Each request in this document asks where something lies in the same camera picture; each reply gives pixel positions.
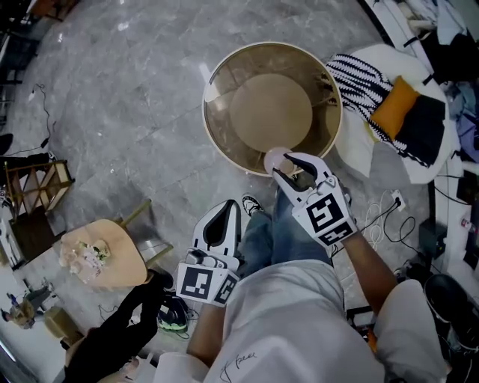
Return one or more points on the round glass coffee table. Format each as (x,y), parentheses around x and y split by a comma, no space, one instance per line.
(269,108)

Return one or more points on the black green sneaker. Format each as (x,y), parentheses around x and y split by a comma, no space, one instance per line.
(172,316)

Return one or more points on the pile of clothes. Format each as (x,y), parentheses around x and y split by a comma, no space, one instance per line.
(462,108)

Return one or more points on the orange cushion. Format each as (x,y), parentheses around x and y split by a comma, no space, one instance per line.
(394,108)

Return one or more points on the black white striped blanket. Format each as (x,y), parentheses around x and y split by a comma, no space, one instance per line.
(355,80)

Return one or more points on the wooden folding rack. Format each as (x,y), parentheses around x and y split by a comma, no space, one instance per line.
(37,187)

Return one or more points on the person's white shirt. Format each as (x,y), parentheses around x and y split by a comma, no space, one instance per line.
(292,329)

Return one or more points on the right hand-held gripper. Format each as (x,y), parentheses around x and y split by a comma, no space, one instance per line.
(327,213)

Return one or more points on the pale flower bouquet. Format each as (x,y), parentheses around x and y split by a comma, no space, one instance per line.
(85,260)

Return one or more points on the light wooden side table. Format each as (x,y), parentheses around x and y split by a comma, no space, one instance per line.
(123,258)

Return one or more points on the small black box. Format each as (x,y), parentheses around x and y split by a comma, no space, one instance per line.
(432,237)

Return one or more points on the person's right forearm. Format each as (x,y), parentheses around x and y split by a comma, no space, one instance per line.
(368,269)

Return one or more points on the person's left forearm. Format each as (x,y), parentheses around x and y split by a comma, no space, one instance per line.
(207,333)

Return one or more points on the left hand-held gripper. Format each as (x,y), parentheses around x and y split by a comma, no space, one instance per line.
(202,282)

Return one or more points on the black cushion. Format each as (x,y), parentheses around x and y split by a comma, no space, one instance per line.
(423,129)

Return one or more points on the person's blue jeans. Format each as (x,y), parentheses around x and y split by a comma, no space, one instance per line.
(290,239)

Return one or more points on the white power strip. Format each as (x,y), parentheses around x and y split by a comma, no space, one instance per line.
(398,199)

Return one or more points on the white armchair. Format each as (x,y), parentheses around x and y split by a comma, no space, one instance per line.
(396,164)

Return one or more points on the black garment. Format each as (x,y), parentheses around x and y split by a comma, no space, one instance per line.
(112,336)

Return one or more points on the person's black white shoe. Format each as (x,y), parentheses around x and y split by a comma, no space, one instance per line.
(251,205)

